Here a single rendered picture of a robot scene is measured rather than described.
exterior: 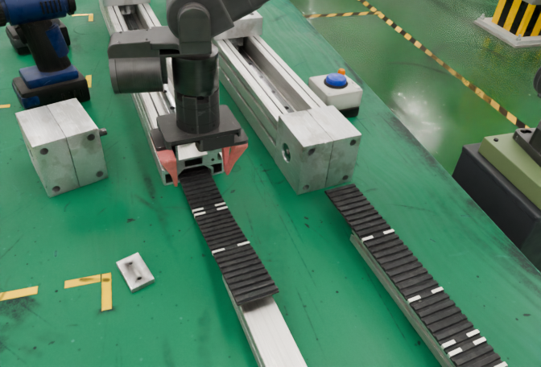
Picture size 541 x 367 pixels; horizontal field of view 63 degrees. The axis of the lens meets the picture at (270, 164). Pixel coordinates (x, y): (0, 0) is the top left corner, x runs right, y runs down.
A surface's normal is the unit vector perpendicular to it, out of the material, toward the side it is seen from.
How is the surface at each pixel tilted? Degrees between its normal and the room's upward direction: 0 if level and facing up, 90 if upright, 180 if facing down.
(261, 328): 0
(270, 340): 0
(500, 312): 0
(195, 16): 90
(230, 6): 93
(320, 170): 90
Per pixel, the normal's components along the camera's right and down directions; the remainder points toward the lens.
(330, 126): 0.06, -0.78
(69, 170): 0.58, 0.54
